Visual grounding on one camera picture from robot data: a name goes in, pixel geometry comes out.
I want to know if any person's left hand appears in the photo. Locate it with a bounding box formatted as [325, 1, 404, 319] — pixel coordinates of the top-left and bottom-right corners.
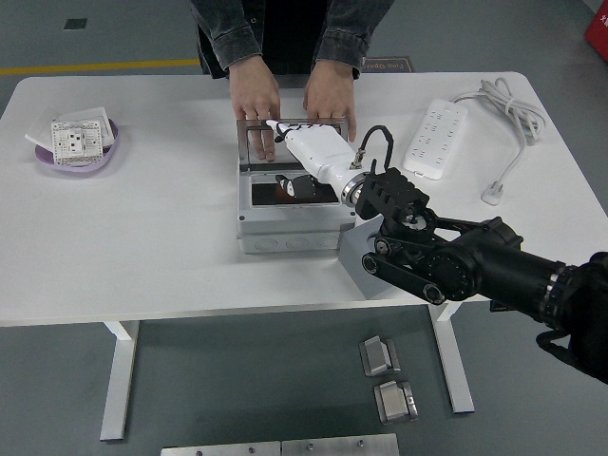
[302, 59, 358, 143]

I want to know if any person's right hand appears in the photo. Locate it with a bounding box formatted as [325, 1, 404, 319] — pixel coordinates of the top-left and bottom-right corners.
[229, 55, 281, 163]

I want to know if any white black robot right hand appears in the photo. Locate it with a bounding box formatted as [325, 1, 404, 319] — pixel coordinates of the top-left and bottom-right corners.
[264, 119, 367, 200]

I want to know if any grey electrical box with lid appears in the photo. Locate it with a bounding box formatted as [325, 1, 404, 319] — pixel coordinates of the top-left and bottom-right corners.
[236, 117, 358, 256]

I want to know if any grey cube with round hole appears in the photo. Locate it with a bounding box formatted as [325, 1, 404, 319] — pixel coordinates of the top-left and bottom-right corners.
[337, 221, 419, 300]

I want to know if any person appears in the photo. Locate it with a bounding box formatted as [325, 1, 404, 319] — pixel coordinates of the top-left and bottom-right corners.
[187, 0, 395, 81]

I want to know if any white power strip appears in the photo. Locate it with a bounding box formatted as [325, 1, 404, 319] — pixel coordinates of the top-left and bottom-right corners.
[401, 97, 469, 181]

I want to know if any white socket panel with holes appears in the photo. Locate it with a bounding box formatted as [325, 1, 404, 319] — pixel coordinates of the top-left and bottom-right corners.
[49, 119, 105, 166]

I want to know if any purple bowl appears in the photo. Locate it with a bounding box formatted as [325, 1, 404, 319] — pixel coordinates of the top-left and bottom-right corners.
[33, 118, 123, 173]

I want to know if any metal block on floor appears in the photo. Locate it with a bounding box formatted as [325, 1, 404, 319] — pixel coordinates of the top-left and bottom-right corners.
[373, 379, 420, 426]
[359, 334, 403, 379]

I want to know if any red object with white print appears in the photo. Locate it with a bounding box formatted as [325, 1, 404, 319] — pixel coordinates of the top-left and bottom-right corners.
[583, 11, 608, 48]

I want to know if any white power cord with plug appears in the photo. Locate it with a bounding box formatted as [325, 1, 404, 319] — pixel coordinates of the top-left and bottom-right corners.
[449, 77, 548, 206]

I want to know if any grey metal base plate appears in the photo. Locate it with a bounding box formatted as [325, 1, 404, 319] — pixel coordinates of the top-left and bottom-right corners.
[160, 441, 282, 456]
[280, 432, 400, 456]

